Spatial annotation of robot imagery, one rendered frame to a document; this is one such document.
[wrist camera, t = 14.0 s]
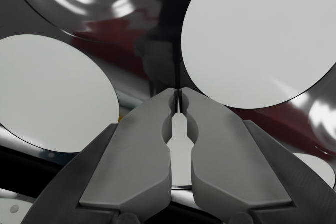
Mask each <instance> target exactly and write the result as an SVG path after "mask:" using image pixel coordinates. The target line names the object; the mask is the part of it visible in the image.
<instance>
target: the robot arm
mask: <svg viewBox="0 0 336 224"><path fill-rule="evenodd" d="M178 99H179V109H180V114H182V113H183V115H184V116H185V117H186V118H187V137H188V138H189V139H190V140H191V141H192V142H193V144H194V146H193V148H192V150H191V184H192V192H193V199H194V202H195V204H196V205H197V206H198V207H199V208H201V209H202V210H204V211H206V212H207V213H209V214H211V215H213V216H214V217H216V218H218V219H219V220H221V221H222V222H223V224H336V192H335V191H334V190H333V189H332V188H331V187H330V186H329V185H328V184H327V183H326V182H325V181H324V180H323V179H322V178H321V177H320V176H319V175H318V174H317V173H316V172H315V171H314V170H312V169H311V168H310V167H309V166H308V165H307V164H306V163H304V162H303V161H302V160H301V159H299V158H298V157H297V156H296V155H294V154H293V153H292V152H290V151H289V150H288V149H287V148H285V147H284V146H283V145H282V144H280V143H279V142H278V141H277V140H275V139H274V138H273V137H271V136H270V135H269V134H268V133H266V132H265V131H264V130H263V129H261V128H260V127H259V126H258V125H256V124H255V123H254V122H252V121H251V120H243V119H241V118H240V117H239V116H238V115H236V114H235V113H234V112H233V111H231V110H230V109H228V108H227V107H225V106H224V105H222V104H220V103H219V102H217V101H215V100H213V99H211V98H209V97H207V96H205V95H203V94H200V93H198V92H196V91H194V90H192V89H190V88H188V87H185V88H182V89H174V88H168V89H166V90H164V91H163V92H161V93H159V94H158V95H156V96H154V97H152V98H151V99H149V100H147V101H145V102H144V103H142V104H141V105H139V106H137V107H136V108H135V109H133V110H132V111H131V112H130V113H128V114H127V115H126V116H125V117H124V118H123V119H122V120H121V121H120V122H119V123H111V124H110V125H109V126H108V127H107V128H106V129H105V130H104V131H102V132H101V133H100V134H99V135H98V136H97V137H96V138H95V139H94V140H93V141H92V142H91V143H90V144H89V145H87V146H86V147H85V148H84V149H83V150H82V151H81V152H80V153H79V154H78V155H77V156H76V157H75V158H73V159H72V160H71V161H70V162H69V163H68V164H67V165H66V166H65V167H64V168H63V169H62V170H61V171H60V172H59V173H58V174H57V175H56V176H55V177H54V178H53V179H52V181H51V182H50V183H49V184H48V185H47V186H46V188H45V189H44V190H43V191H42V193H41V194H40V195H39V197H38V198H37V199H36V201H35V202H34V204H33V205H32V206H31V208H30V209H29V211H28V212H27V214H26V216H25V217H24V219H23V220H22V222H21V224H144V222H145V221H146V220H148V219H150V218H151V217H153V216H154V215H156V214H157V213H159V212H161V211H162V210H164V209H165V208H167V207H168V206H169V204H170V202H171V199H172V163H171V151H170V149H169V147H168V146H167V143H168V142H169V141H170V139H171V138H172V137H173V126H172V118H173V117H174V115H175V114H178Z"/></svg>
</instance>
